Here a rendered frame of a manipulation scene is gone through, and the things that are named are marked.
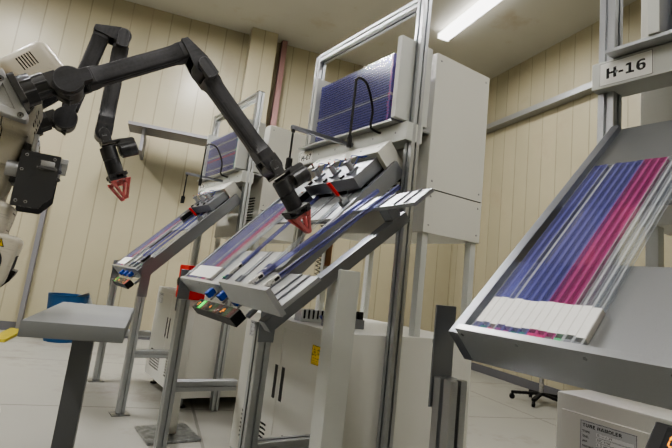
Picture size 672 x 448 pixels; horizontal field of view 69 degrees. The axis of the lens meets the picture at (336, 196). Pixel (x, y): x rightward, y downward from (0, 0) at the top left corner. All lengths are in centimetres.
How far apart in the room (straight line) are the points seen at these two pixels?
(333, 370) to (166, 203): 442
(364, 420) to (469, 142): 113
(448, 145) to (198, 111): 408
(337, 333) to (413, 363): 68
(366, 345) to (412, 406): 31
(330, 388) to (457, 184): 106
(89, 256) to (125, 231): 41
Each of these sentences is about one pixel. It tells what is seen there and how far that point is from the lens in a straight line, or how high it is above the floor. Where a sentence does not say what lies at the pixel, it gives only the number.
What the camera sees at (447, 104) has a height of 152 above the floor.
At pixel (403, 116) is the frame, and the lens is 184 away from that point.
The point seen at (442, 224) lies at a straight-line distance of 194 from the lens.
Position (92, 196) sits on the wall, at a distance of 554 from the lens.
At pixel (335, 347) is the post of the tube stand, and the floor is 63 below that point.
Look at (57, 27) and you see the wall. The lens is 606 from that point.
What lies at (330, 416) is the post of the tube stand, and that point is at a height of 47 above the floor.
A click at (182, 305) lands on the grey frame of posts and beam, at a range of 214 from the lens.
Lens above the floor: 78
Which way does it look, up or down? 10 degrees up
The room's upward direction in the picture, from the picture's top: 7 degrees clockwise
